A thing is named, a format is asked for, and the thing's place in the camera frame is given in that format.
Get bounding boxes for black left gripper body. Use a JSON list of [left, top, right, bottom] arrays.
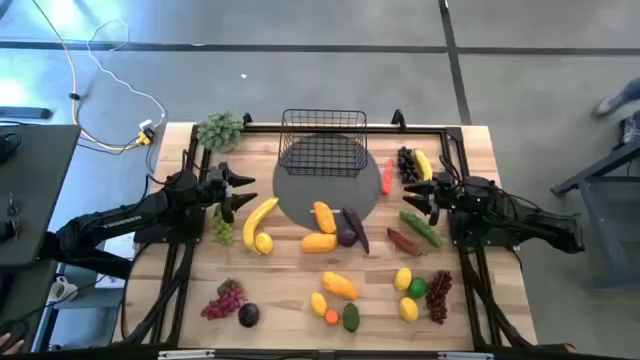
[[201, 162, 237, 207]]

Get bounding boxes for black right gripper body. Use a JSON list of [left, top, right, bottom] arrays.
[[428, 172, 460, 212]]

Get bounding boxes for small yellow banana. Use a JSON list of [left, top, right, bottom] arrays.
[[413, 148, 434, 182]]

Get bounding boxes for green cucumber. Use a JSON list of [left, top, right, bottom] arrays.
[[398, 209, 444, 250]]

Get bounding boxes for large yellow banana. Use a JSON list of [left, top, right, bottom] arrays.
[[242, 196, 280, 256]]

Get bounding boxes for bright red chili pepper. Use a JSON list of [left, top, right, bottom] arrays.
[[381, 157, 395, 196]]

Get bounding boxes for green grape bunch with leaf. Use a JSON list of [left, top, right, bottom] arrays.
[[209, 203, 237, 247]]

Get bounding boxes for yellow lemon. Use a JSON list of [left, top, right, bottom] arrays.
[[309, 291, 329, 319], [393, 266, 413, 293], [398, 296, 420, 324], [254, 231, 275, 256]]

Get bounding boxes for long purple eggplant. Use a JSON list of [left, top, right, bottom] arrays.
[[341, 207, 371, 255]]

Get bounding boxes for green lime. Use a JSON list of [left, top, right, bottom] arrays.
[[407, 276, 429, 301]]

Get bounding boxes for orange mango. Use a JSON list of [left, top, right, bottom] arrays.
[[312, 200, 338, 235], [301, 232, 339, 255], [321, 271, 359, 301]]

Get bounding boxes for pink-red grape bunch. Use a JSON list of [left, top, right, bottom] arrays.
[[200, 278, 248, 321]]

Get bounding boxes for green avocado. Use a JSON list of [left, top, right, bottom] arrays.
[[341, 302, 361, 334]]

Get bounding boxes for black grape bunch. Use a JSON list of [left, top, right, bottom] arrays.
[[396, 145, 421, 185]]

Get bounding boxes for red-brown long pepper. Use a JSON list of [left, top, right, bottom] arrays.
[[386, 227, 426, 257]]

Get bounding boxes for light green broccoli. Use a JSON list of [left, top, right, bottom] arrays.
[[196, 110, 245, 153]]

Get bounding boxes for grey round woven mat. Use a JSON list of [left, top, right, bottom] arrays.
[[272, 132, 383, 233]]

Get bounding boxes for dark purple plum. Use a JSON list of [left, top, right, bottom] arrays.
[[336, 227, 359, 249], [237, 302, 261, 329]]

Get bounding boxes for dark red grape bunch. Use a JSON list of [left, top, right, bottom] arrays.
[[425, 269, 454, 326]]

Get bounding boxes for blue-grey metal table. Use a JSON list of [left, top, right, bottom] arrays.
[[549, 139, 640, 291]]

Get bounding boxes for black desk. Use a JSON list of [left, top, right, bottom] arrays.
[[0, 123, 82, 269]]

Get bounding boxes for white mug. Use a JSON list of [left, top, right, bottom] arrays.
[[47, 275, 80, 304]]

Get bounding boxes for person's leg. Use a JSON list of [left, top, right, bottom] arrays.
[[592, 77, 640, 119]]

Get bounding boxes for person's foot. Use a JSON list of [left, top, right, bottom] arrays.
[[619, 110, 640, 146]]

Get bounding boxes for person's hand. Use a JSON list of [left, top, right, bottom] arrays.
[[0, 332, 25, 356]]

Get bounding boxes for black wire basket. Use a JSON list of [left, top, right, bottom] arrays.
[[277, 108, 369, 178]]

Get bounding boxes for black aluminium table frame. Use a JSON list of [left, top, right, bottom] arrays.
[[119, 122, 536, 351]]

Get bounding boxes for white cable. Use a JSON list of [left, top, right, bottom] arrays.
[[85, 18, 169, 132]]

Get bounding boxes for silver metal bracket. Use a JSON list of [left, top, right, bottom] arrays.
[[438, 351, 495, 360], [158, 349, 216, 360]]

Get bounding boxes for yellow cable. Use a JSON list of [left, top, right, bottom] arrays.
[[29, 0, 151, 151]]

